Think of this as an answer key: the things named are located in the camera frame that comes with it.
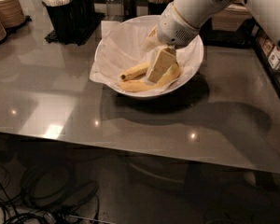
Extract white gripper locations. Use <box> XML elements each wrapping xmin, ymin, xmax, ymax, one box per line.
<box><xmin>142</xmin><ymin>3</ymin><xmax>199</xmax><ymax>83</ymax></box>

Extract long yellow banana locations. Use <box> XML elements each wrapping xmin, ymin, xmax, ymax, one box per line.
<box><xmin>119</xmin><ymin>63</ymin><xmax>180</xmax><ymax>92</ymax></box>

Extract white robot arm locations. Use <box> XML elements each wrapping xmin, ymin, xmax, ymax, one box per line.
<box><xmin>144</xmin><ymin>0</ymin><xmax>280</xmax><ymax>50</ymax></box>

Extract short yellow banana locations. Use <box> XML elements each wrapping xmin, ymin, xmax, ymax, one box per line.
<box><xmin>119</xmin><ymin>62</ymin><xmax>149</xmax><ymax>81</ymax></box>

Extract white bowl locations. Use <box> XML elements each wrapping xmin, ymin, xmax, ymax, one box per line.
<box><xmin>94</xmin><ymin>15</ymin><xmax>205</xmax><ymax>98</ymax></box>

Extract white paper liner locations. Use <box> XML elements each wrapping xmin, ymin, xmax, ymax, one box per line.
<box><xmin>89</xmin><ymin>18</ymin><xmax>200</xmax><ymax>95</ymax></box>

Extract black chopstick holder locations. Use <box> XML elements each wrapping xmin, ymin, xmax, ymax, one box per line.
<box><xmin>148</xmin><ymin>2</ymin><xmax>168</xmax><ymax>15</ymax></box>

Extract dark sauce bottle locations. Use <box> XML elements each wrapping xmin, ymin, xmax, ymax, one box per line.
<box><xmin>122</xmin><ymin>0</ymin><xmax>137</xmax><ymax>20</ymax></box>

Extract glass salt shaker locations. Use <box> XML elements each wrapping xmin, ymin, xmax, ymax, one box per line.
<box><xmin>105</xmin><ymin>0</ymin><xmax>122</xmax><ymax>21</ymax></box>

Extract black cutlery holder rear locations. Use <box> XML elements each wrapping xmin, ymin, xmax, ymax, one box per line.
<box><xmin>72</xmin><ymin>0</ymin><xmax>95</xmax><ymax>27</ymax></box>

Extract black cutlery holder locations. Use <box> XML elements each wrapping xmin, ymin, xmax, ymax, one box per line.
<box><xmin>72</xmin><ymin>0</ymin><xmax>95</xmax><ymax>27</ymax></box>
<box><xmin>44</xmin><ymin>2</ymin><xmax>75</xmax><ymax>41</ymax></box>

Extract black cutlery holder front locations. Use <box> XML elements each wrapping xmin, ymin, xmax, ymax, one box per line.
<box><xmin>44</xmin><ymin>2</ymin><xmax>75</xmax><ymax>41</ymax></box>

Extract black sachet rack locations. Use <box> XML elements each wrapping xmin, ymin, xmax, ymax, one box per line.
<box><xmin>251</xmin><ymin>24</ymin><xmax>280</xmax><ymax>98</ymax></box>

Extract black cables on floor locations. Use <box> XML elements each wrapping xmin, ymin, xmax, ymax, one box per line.
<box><xmin>0</xmin><ymin>161</ymin><xmax>101</xmax><ymax>224</ymax></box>

